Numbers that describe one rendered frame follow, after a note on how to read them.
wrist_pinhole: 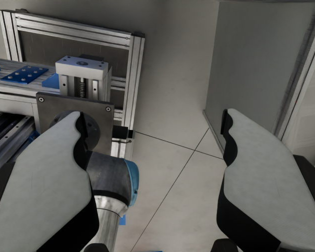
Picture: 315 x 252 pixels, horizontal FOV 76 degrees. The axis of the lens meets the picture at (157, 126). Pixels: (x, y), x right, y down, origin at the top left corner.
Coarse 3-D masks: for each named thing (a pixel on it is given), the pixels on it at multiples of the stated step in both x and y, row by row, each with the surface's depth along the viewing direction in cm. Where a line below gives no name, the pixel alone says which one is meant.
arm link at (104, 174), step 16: (96, 160) 49; (112, 160) 51; (128, 160) 54; (96, 176) 47; (112, 176) 48; (128, 176) 49; (96, 192) 45; (112, 192) 45; (128, 192) 49; (112, 208) 45; (112, 224) 43; (96, 240) 40; (112, 240) 42
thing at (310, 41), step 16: (224, 0) 121; (240, 0) 100; (256, 0) 85; (272, 0) 74; (288, 0) 66; (304, 0) 59; (304, 48) 59; (304, 64) 59; (288, 96) 67; (288, 112) 68; (272, 128) 76
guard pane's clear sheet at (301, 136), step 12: (312, 60) 58; (312, 72) 59; (312, 84) 59; (300, 96) 64; (312, 96) 59; (300, 108) 64; (312, 108) 59; (288, 120) 69; (300, 120) 64; (312, 120) 59; (288, 132) 69; (300, 132) 64; (312, 132) 59; (288, 144) 70; (300, 144) 64; (312, 144) 59; (312, 156) 59
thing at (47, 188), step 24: (72, 120) 10; (48, 144) 8; (72, 144) 8; (24, 168) 7; (48, 168) 7; (72, 168) 7; (24, 192) 6; (48, 192) 6; (72, 192) 6; (0, 216) 6; (24, 216) 6; (48, 216) 6; (72, 216) 6; (96, 216) 7; (0, 240) 5; (24, 240) 5; (48, 240) 5; (72, 240) 6
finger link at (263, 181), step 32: (224, 128) 11; (256, 128) 9; (224, 160) 10; (256, 160) 8; (288, 160) 8; (224, 192) 6; (256, 192) 6; (288, 192) 6; (224, 224) 7; (256, 224) 5; (288, 224) 5
